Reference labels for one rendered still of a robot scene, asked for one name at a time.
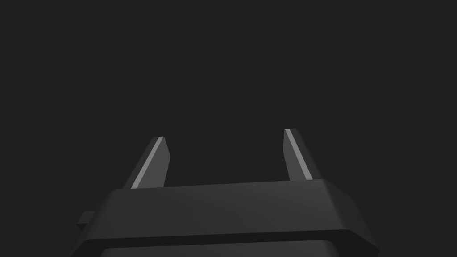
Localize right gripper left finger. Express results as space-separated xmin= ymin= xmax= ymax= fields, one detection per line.
xmin=123 ymin=136 xmax=171 ymax=190

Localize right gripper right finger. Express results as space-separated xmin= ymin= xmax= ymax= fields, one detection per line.
xmin=283 ymin=128 xmax=324 ymax=182

